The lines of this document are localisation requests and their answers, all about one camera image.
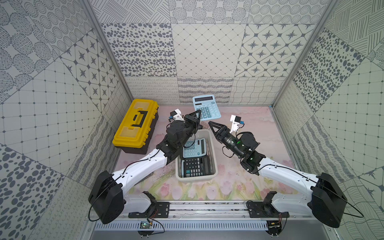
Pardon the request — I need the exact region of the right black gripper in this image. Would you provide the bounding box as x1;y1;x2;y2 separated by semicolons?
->
209;120;244;159

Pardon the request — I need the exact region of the small blue calculator back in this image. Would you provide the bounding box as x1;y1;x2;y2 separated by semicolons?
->
193;95;221;121

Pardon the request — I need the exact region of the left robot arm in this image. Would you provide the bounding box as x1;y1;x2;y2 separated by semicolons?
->
89;110;202;224

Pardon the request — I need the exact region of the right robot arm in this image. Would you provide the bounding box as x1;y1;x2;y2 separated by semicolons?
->
209;121;348;228

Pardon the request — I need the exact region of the black calculator back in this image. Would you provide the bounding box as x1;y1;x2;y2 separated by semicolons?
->
181;156;214;178

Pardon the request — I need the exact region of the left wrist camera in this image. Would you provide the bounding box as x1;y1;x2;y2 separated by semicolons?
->
169;109;184;121

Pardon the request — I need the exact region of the aluminium rail frame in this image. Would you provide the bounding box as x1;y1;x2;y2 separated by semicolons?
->
82;201;333;239

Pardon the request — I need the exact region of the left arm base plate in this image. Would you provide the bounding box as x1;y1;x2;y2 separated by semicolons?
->
128;202;170;219

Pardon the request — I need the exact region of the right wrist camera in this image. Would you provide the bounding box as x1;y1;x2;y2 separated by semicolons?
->
230;115;245;133

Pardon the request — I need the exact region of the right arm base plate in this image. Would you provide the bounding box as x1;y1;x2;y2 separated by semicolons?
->
246;201;290;219

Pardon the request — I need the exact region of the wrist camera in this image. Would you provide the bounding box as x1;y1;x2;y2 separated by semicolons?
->
230;115;245;133
169;109;184;121

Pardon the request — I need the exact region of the yellow black toolbox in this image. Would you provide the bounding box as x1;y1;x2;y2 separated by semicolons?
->
113;99;159;155

